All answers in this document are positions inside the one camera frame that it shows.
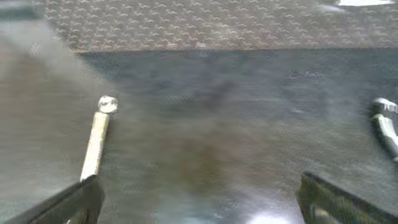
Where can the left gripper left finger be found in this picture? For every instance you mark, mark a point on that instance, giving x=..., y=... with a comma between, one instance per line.
x=81, y=202

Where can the black pegboard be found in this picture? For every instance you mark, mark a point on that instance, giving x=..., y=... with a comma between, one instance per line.
x=217, y=25

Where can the pliers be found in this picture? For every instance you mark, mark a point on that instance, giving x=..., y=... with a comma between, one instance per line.
x=387, y=130

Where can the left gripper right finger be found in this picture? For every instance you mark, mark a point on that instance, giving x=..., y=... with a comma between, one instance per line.
x=329, y=205

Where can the wrench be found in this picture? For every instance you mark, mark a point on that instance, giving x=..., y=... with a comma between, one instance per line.
x=95, y=146

